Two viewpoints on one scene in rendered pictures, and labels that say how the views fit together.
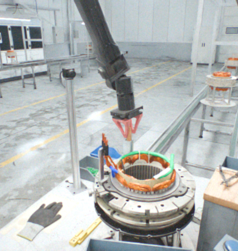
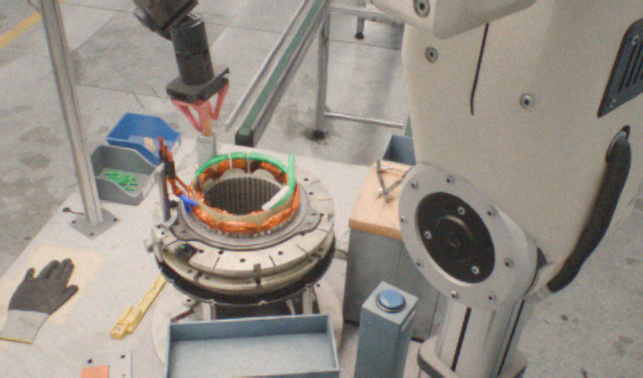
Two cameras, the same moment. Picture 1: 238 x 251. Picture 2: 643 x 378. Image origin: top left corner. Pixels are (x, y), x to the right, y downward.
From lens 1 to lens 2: 0.41 m
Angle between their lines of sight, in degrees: 23
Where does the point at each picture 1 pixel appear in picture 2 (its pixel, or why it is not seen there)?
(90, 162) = (110, 159)
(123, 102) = (192, 70)
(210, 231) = (363, 276)
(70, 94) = (55, 28)
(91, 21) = not seen: outside the picture
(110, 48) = not seen: outside the picture
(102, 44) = not seen: outside the picture
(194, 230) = (339, 273)
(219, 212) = (374, 245)
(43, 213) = (39, 289)
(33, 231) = (29, 325)
